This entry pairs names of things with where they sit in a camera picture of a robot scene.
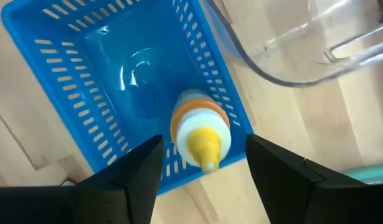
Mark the clear plastic bin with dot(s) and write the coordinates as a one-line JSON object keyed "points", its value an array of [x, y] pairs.
{"points": [[303, 46]]}

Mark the blue slotted plastic basket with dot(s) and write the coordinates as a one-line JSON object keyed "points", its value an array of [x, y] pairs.
{"points": [[116, 46]]}

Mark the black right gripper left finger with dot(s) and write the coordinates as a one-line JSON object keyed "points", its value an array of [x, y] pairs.
{"points": [[116, 196]]}

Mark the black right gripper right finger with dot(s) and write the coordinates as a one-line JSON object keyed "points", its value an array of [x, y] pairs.
{"points": [[303, 196]]}

